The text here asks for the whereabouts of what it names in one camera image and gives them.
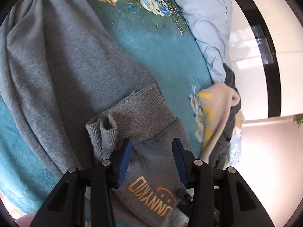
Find light blue floral pillow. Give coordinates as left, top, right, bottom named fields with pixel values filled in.
left=175, top=0, right=233, bottom=83

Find cream yellow knit garment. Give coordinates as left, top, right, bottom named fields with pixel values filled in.
left=198, top=82, right=240, bottom=163

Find grey fleece sweatshirt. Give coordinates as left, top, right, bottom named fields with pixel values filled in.
left=1, top=0, right=188, bottom=226

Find dark grey trousers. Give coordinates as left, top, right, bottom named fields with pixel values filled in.
left=209, top=64, right=241, bottom=169

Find teal floral bed blanket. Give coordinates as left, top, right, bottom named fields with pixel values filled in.
left=1, top=0, right=212, bottom=214

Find white wardrobe with black strip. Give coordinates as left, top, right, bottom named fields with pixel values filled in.
left=229, top=0, right=302, bottom=120

